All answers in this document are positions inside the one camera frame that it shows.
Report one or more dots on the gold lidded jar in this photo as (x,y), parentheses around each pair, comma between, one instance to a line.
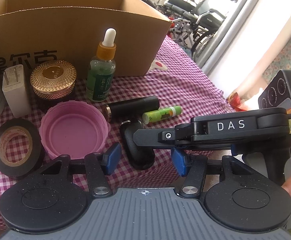
(53,81)

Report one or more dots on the black tracker device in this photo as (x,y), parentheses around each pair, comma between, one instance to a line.
(278,92)

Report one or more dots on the green lip balm stick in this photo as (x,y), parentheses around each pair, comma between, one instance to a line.
(161,114)

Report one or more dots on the small black pouch object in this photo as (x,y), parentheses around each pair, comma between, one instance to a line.
(140,158)

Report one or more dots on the brown cardboard box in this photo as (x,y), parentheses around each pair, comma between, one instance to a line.
(36,31)

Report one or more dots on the black electrical tape roll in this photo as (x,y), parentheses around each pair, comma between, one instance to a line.
(21,151)

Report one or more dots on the black cylindrical tube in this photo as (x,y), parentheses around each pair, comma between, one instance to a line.
(130,108)

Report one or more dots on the pink checkered bed cloth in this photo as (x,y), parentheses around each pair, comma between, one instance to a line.
(183,84)

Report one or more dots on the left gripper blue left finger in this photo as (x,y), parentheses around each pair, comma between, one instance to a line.
(111,158)

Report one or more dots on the black wheelchair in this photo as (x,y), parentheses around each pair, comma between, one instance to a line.
(193,24)

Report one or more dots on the white power adapter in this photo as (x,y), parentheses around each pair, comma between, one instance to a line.
(15,90)

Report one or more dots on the pink plastic lid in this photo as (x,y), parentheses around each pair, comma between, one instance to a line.
(74,128)

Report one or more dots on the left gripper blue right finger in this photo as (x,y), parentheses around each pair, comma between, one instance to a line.
(179,159)

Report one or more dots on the green dropper bottle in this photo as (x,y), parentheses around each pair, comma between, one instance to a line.
(102,68)

